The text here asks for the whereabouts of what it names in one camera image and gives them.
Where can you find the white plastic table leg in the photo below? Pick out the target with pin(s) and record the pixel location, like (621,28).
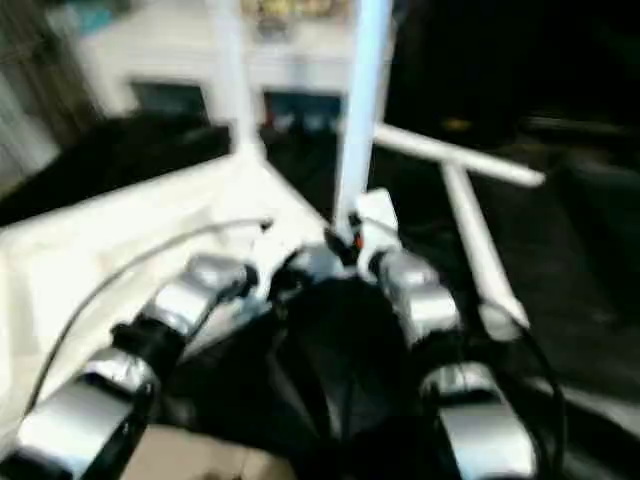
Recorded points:
(450,152)
(232,80)
(362,110)
(480,240)

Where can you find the white plastic table top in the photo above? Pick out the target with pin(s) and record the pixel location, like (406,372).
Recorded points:
(100,250)

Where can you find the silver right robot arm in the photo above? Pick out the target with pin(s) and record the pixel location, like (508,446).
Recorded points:
(440,330)

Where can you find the small yellow label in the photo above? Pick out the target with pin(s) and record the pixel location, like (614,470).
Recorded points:
(457,125)

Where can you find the black tall cabinet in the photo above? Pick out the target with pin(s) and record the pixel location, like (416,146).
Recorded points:
(500,60)

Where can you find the black plastic mat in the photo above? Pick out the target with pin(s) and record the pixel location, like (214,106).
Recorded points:
(590,260)

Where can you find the white cabinet with glass doors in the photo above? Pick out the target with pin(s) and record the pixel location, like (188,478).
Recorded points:
(170,50)

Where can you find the grey curtain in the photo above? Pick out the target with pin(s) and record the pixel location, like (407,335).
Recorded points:
(30,70)

